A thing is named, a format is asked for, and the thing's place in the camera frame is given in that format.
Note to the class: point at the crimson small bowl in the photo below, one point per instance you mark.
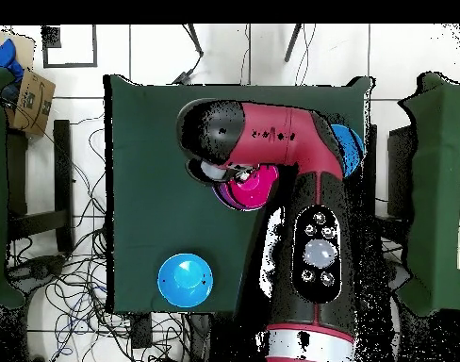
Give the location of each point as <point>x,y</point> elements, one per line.
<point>252,192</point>

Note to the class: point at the large purple bowl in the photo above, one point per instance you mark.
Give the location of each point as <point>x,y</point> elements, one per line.
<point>221,196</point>

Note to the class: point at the large blue bowl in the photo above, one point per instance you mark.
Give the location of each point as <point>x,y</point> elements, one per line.
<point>352,151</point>
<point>185,280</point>

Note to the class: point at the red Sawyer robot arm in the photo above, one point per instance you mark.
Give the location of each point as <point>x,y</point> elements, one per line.
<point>282,135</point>

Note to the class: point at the dark green tablecloth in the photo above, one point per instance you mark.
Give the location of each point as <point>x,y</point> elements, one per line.
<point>151,169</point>

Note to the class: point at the black power adapter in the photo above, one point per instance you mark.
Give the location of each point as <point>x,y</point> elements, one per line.
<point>183,77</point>

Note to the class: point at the black tripod leg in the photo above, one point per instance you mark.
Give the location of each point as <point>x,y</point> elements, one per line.
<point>293,41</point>
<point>195,39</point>

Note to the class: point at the black equipment box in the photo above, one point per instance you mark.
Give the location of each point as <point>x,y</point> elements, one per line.
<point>401,169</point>

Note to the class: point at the black power brick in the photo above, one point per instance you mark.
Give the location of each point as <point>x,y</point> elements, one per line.
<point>141,330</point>

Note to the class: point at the cardboard box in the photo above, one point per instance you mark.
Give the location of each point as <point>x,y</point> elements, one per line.
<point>32,102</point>

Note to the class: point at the blue cloth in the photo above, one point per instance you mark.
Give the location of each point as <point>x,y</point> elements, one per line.
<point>3,56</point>

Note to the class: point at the black bench frame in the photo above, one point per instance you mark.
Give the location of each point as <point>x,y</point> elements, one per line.
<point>62,169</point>

